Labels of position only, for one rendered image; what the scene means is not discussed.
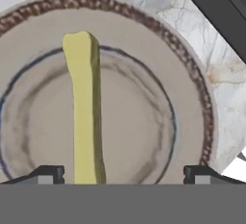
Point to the beige plate with brown rim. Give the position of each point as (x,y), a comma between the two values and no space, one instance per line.
(134,106)

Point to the yellow butter stick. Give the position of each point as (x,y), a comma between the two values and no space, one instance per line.
(84,106)

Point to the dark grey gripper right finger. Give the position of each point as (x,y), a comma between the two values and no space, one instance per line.
(198,172)

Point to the black hob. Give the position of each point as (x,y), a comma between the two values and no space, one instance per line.
(221,6)

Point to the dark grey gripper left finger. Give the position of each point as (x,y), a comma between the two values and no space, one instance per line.
(48,172)

